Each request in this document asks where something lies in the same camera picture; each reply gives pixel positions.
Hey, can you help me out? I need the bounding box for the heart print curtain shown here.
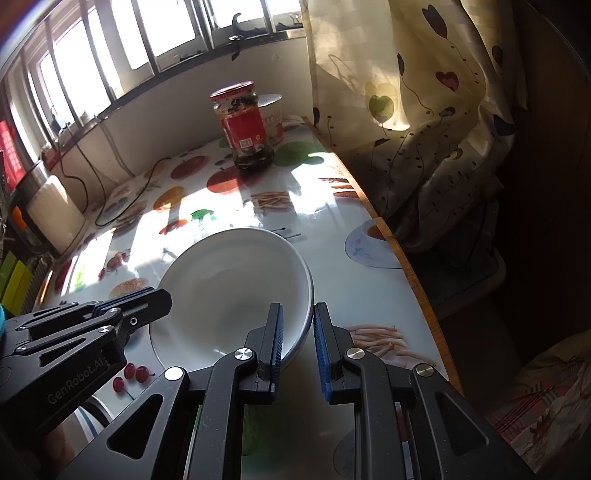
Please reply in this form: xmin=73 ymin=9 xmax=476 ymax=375
xmin=300 ymin=0 xmax=523 ymax=253

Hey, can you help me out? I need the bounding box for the yellow-green box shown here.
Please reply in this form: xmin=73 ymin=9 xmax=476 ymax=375
xmin=7 ymin=265 xmax=36 ymax=315

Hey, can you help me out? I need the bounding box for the cream black electric kettle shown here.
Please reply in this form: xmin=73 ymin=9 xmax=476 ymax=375
xmin=18 ymin=159 xmax=89 ymax=259

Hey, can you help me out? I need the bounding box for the black window hook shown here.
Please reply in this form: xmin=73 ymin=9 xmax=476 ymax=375
xmin=228 ymin=13 xmax=256 ymax=58

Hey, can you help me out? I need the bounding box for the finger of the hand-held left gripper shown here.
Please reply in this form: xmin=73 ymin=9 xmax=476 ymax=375
xmin=92 ymin=286 xmax=158 ymax=315
xmin=108 ymin=289 xmax=173 ymax=335

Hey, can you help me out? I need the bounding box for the plain white bowl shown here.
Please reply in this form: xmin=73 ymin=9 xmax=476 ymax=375
xmin=148 ymin=227 xmax=315 ymax=376

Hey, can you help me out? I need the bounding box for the black cable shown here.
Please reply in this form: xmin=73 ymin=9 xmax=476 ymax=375
xmin=95 ymin=157 xmax=172 ymax=228

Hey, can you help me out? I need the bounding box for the printed cushion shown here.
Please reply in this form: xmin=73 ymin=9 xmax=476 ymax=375
xmin=485 ymin=340 xmax=591 ymax=477

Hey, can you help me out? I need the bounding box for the grey stool seat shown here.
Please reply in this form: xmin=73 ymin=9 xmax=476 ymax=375
xmin=406 ymin=244 xmax=509 ymax=325

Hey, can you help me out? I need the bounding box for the striped storage basket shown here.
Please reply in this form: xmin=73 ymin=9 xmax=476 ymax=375
xmin=32 ymin=268 xmax=54 ymax=315

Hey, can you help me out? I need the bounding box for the fruit print tablecloth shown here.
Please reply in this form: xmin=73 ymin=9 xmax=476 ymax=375
xmin=34 ymin=117 xmax=462 ymax=480

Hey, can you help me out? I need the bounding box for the window frame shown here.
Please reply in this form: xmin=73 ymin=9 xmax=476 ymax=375
xmin=0 ymin=0 xmax=306 ymax=162

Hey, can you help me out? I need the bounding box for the glass jar red label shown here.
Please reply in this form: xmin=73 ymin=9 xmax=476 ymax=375
xmin=210 ymin=80 xmax=276 ymax=172

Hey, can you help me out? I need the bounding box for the clear plastic container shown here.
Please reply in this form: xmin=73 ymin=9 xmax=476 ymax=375
xmin=256 ymin=93 xmax=285 ymax=145

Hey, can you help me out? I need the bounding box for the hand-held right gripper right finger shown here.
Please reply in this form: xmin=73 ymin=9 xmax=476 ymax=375
xmin=313 ymin=302 xmax=539 ymax=480

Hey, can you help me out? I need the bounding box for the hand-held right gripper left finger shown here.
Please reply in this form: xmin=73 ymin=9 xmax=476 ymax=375
xmin=60 ymin=302 xmax=283 ymax=480

